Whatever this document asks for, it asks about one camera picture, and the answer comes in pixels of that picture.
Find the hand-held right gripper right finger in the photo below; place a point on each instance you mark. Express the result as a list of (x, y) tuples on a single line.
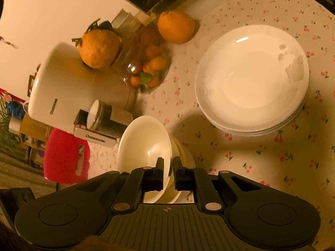
[(178, 172)]

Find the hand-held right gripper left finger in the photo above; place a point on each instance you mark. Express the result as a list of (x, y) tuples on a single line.
[(159, 172)]

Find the large cream bowl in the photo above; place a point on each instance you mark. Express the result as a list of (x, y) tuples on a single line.
[(187, 157)]

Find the white bowl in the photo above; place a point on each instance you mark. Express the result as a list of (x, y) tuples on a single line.
[(144, 141)]

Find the plain white plate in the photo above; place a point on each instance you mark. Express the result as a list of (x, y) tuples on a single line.
[(248, 78)]

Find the cherry print tablecloth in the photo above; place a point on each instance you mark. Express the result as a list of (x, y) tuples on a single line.
[(235, 162)]

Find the red chair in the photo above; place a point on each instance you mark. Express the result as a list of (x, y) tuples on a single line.
[(62, 157)]

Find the wooden shelf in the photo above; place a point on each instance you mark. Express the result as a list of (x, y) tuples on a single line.
[(31, 128)]

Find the green plant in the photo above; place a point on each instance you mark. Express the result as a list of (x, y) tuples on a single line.
[(4, 125)]

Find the small jar with metal lid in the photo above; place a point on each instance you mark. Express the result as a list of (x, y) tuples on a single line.
[(99, 112)]

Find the blue toy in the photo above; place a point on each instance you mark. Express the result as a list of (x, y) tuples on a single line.
[(15, 109)]

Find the glass jar of kumquats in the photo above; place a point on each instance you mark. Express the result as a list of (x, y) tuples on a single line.
[(149, 68)]

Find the white kitchen appliance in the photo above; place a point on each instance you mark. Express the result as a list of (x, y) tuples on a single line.
[(65, 83)]

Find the large orange with leaves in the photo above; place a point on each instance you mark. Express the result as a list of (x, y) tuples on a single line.
[(98, 48)]

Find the large leafless orange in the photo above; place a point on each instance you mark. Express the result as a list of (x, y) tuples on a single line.
[(175, 27)]

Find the red label jar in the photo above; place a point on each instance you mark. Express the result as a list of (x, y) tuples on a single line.
[(128, 21)]

